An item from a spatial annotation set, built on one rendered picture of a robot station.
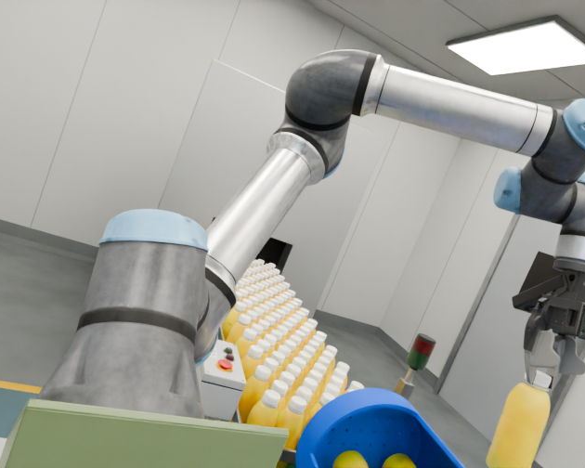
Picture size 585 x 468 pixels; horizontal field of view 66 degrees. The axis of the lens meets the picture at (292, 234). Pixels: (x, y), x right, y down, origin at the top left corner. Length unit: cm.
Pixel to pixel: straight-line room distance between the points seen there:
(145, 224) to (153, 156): 452
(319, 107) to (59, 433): 56
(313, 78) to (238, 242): 28
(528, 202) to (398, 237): 531
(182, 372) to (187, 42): 473
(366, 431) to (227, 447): 65
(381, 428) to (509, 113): 66
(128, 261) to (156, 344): 9
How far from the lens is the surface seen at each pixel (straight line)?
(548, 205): 84
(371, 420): 102
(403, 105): 71
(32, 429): 37
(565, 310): 86
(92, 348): 44
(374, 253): 599
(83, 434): 37
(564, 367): 91
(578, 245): 86
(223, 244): 64
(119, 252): 48
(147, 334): 44
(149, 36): 505
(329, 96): 72
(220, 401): 109
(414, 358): 152
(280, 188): 71
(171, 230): 49
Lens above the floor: 156
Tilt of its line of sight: 6 degrees down
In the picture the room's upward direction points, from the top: 22 degrees clockwise
